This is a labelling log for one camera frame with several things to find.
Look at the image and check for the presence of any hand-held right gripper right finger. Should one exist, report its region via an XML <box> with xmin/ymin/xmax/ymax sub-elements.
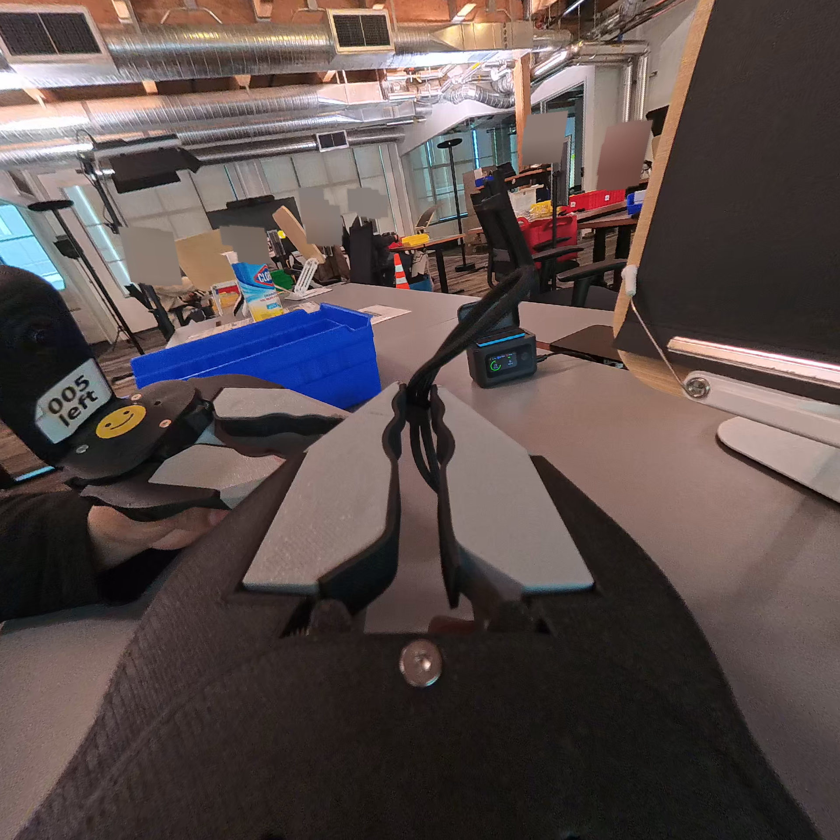
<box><xmin>433</xmin><ymin>386</ymin><xmax>595</xmax><ymax>609</ymax></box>

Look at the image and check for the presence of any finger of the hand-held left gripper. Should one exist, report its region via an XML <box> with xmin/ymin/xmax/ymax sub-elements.
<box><xmin>147</xmin><ymin>445</ymin><xmax>287</xmax><ymax>511</ymax></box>
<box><xmin>211</xmin><ymin>386</ymin><xmax>350</xmax><ymax>439</ymax></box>

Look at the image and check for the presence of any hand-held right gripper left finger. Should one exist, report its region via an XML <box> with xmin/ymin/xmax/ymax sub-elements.
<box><xmin>241</xmin><ymin>382</ymin><xmax>403</xmax><ymax>597</ymax></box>

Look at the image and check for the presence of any black strap with buckle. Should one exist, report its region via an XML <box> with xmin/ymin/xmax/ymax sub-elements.
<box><xmin>403</xmin><ymin>264</ymin><xmax>537</xmax><ymax>494</ymax></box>

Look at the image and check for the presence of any person's left forearm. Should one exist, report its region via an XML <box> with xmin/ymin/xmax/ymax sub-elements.
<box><xmin>0</xmin><ymin>489</ymin><xmax>179</xmax><ymax>622</ymax></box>

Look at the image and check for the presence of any person's left hand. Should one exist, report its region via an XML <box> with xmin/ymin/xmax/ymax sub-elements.
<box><xmin>87</xmin><ymin>504</ymin><xmax>232</xmax><ymax>570</ymax></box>

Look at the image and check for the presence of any blue plastic bin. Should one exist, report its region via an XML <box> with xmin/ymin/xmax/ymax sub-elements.
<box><xmin>130</xmin><ymin>303</ymin><xmax>383</xmax><ymax>411</ymax></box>

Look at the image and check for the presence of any disinfecting wipes canister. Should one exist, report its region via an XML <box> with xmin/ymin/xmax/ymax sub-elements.
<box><xmin>231</xmin><ymin>262</ymin><xmax>286</xmax><ymax>322</ymax></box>

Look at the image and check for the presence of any window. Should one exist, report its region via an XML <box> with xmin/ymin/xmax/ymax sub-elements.
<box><xmin>0</xmin><ymin>202</ymin><xmax>68</xmax><ymax>291</ymax></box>

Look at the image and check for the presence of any dark charging case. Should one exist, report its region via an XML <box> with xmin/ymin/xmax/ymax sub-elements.
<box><xmin>457</xmin><ymin>298</ymin><xmax>539</xmax><ymax>389</ymax></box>

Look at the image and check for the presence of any beige rounded board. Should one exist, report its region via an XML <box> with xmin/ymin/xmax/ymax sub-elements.
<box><xmin>175</xmin><ymin>230</ymin><xmax>238</xmax><ymax>287</ymax></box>

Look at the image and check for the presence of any beige board on white stand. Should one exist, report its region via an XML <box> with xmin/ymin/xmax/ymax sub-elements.
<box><xmin>271</xmin><ymin>205</ymin><xmax>333</xmax><ymax>301</ymax></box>

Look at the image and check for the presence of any wooden top office table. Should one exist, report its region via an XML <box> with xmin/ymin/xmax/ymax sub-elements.
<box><xmin>389</xmin><ymin>233</ymin><xmax>468</xmax><ymax>295</ymax></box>

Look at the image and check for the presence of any black light panel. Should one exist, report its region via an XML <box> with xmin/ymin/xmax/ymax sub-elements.
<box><xmin>107</xmin><ymin>146</ymin><xmax>202</xmax><ymax>195</ymax></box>

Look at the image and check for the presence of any black office chair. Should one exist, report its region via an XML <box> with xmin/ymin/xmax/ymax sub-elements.
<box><xmin>470</xmin><ymin>164</ymin><xmax>629</xmax><ymax>309</ymax></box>

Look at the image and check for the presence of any red plastic bin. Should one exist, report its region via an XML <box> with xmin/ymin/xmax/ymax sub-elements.
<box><xmin>521</xmin><ymin>213</ymin><xmax>580</xmax><ymax>265</ymax></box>

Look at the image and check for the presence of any black board on white stand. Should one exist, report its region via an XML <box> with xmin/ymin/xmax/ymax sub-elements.
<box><xmin>612</xmin><ymin>0</ymin><xmax>840</xmax><ymax>504</ymax></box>

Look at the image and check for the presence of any wall screen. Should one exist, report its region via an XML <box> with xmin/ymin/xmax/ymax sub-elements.
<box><xmin>205</xmin><ymin>196</ymin><xmax>304</xmax><ymax>232</ymax></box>

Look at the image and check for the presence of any silver air duct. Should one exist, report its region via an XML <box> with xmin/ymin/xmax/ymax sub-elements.
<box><xmin>0</xmin><ymin>0</ymin><xmax>652</xmax><ymax>168</ymax></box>

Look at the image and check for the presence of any wooden post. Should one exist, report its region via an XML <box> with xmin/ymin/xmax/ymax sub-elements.
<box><xmin>513</xmin><ymin>52</ymin><xmax>534</xmax><ymax>153</ymax></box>

